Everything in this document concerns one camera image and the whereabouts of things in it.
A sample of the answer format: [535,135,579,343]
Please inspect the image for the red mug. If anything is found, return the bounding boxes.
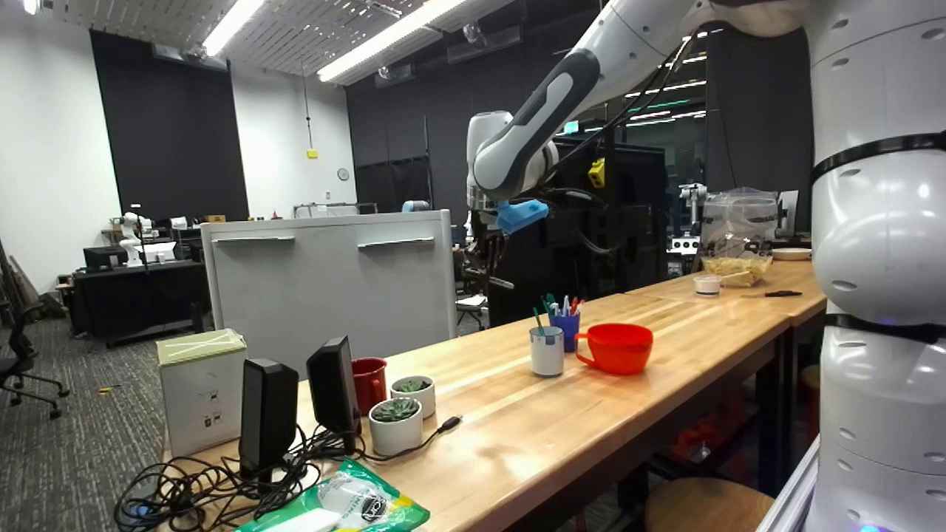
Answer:
[353,356,387,414]

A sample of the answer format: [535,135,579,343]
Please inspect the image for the red plastic bowl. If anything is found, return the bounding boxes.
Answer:
[579,321,653,376]

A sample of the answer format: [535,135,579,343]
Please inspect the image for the wooden stool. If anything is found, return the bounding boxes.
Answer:
[644,476,771,532]

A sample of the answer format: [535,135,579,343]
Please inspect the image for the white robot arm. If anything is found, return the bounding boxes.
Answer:
[467,0,946,532]

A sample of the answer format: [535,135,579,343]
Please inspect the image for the small white cup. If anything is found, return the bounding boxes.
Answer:
[692,274,721,294]

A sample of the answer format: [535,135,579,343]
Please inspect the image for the tangled black cables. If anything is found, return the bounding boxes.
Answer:
[112,411,464,532]

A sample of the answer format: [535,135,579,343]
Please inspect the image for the black office chair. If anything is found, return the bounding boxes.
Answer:
[0,245,69,418]

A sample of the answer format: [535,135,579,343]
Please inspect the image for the black speaker left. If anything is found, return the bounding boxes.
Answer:
[241,356,298,485]

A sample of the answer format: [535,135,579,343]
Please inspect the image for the black speaker right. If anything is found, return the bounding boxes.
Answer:
[307,337,358,448]

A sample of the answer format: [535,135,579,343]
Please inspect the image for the blue pen cup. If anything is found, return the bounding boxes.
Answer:
[550,309,579,352]

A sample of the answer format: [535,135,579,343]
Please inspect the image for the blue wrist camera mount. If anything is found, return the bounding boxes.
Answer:
[498,197,550,234]

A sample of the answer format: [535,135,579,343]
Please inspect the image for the white box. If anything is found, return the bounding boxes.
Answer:
[157,327,245,455]

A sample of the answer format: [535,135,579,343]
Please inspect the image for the white plant pot left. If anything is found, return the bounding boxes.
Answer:
[369,395,423,457]

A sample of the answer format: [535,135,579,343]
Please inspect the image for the white plant pot right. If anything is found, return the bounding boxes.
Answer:
[392,376,434,418]

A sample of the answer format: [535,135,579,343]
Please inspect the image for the clear plastic container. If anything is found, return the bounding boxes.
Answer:
[702,189,779,288]

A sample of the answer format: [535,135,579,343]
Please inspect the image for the grey metal cabinet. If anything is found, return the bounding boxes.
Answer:
[202,210,455,368]

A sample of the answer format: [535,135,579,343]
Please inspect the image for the black desk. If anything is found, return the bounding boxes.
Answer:
[72,260,210,337]

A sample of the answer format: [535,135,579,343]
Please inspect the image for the grey white cup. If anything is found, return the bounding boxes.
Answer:
[530,324,566,378]

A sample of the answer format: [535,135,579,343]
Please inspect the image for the markers in blue cup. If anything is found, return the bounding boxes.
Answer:
[542,291,584,315]

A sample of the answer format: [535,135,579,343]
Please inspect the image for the black speaker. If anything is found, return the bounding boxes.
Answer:
[241,356,298,485]
[307,337,358,448]

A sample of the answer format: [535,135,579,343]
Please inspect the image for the white plant pot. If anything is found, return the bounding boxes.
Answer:
[369,395,423,457]
[392,376,434,418]

